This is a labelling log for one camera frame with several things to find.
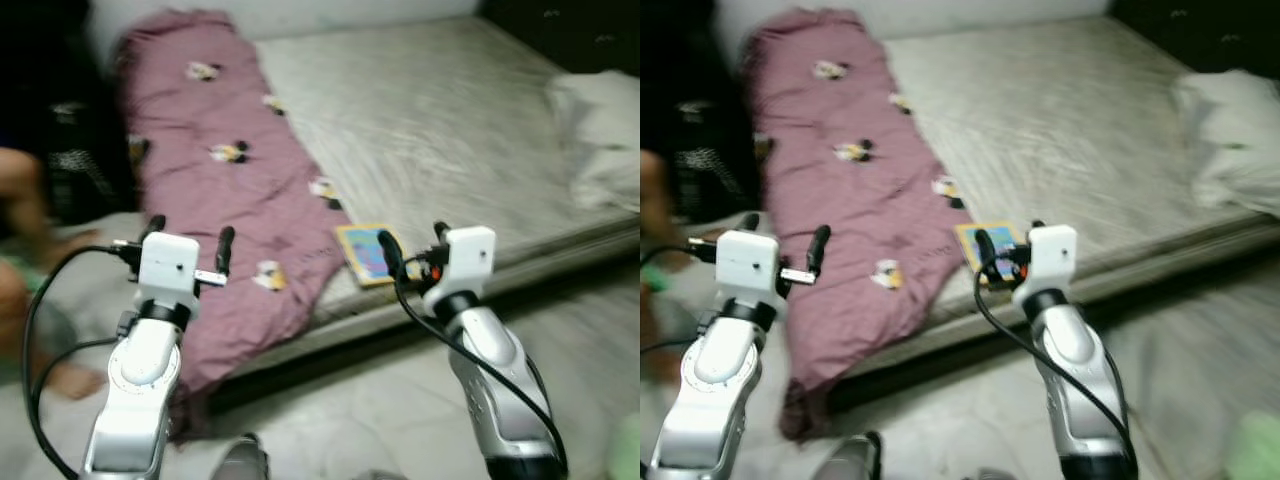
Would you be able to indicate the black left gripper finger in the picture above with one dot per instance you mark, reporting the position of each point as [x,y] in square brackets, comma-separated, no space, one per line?
[748,222]
[226,250]
[155,227]
[819,250]

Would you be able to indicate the pink quilt cartoon print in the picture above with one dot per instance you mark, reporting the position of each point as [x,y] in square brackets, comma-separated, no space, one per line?
[850,180]
[230,180]

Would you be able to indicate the beige pillow green tree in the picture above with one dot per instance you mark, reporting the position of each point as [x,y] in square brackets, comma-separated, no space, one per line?
[1235,140]
[605,140]

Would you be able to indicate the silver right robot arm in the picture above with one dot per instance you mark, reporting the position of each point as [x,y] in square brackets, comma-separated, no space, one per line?
[1075,390]
[500,390]

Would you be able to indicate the yellow blue children's book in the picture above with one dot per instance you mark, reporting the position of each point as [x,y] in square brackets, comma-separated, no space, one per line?
[966,240]
[360,255]

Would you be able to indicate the black patterned bag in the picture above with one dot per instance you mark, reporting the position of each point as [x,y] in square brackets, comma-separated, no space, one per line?
[90,160]
[715,160]

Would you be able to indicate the white quilted mattress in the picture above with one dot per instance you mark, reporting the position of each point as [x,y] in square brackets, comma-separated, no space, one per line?
[1070,150]
[450,150]

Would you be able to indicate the barefoot person in green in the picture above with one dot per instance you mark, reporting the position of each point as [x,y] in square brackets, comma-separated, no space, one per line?
[655,210]
[20,200]

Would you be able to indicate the grey left robot leg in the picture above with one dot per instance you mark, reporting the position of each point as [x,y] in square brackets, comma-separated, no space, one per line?
[240,460]
[845,460]

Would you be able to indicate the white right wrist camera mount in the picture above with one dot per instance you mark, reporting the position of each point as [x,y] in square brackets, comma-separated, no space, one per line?
[1050,255]
[468,258]

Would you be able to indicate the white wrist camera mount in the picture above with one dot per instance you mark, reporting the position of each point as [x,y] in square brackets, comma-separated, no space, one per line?
[748,268]
[1050,255]
[168,268]
[468,258]

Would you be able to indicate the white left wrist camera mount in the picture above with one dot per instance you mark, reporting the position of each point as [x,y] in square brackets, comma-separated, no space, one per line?
[168,268]
[748,268]

